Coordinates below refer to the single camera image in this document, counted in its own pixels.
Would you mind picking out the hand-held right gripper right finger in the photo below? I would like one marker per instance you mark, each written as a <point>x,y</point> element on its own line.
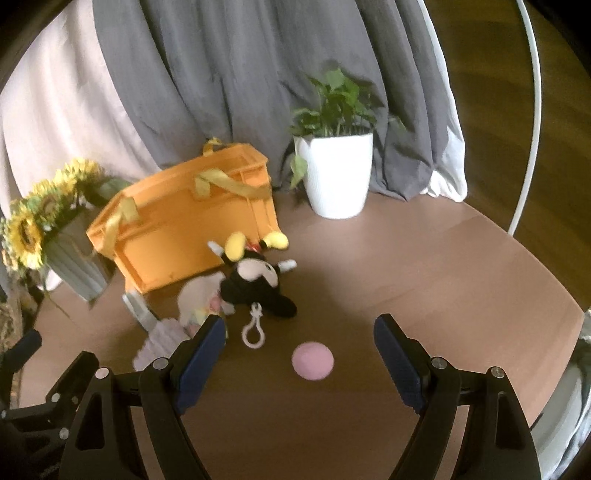
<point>397,364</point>

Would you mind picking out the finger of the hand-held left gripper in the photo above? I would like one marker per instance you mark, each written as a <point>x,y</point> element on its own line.
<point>74,374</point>
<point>25,346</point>

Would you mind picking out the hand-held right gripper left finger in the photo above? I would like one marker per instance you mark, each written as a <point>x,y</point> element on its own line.
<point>203,360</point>

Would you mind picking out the pale knitted cloth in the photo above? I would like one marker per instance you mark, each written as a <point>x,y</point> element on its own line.
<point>157,344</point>

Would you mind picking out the pink soft ball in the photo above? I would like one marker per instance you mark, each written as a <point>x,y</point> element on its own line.
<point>313,361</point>

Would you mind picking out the black mouse plush toy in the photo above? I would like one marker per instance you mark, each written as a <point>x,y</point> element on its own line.
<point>258,290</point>

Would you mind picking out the dark patterned cloth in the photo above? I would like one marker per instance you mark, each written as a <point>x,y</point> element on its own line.
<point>9,318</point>

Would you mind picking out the small grey metal object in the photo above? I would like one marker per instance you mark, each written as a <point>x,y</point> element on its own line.
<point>141,314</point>

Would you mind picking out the grey-green ribbed vase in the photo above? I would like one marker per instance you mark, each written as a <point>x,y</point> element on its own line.
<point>78,267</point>

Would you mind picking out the sunflower bouquet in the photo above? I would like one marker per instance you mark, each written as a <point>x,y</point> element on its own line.
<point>27,235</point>

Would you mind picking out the potted green plant white pot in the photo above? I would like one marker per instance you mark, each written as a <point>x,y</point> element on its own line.
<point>337,175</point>

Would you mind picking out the white curtain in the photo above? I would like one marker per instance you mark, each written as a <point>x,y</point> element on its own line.
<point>55,115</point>
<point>450,152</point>

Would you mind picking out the grey curtain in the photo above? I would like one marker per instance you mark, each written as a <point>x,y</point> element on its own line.
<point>231,69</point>

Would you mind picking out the white hoop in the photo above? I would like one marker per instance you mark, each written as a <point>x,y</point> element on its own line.
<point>535,92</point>

